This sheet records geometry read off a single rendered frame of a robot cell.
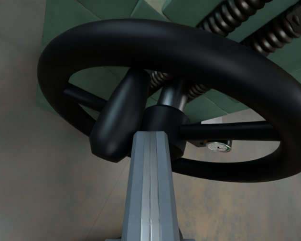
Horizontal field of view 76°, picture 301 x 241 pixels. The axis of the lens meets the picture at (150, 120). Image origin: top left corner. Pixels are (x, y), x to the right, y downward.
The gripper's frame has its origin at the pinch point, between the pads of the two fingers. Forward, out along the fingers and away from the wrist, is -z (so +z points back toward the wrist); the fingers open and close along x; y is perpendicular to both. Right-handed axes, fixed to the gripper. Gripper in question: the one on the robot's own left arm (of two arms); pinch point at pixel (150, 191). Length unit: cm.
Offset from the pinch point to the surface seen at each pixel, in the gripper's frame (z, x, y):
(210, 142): -29.2, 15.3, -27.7
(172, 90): -15.9, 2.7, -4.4
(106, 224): -35, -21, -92
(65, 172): -49, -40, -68
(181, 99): -15.0, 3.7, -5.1
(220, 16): -12.8, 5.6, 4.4
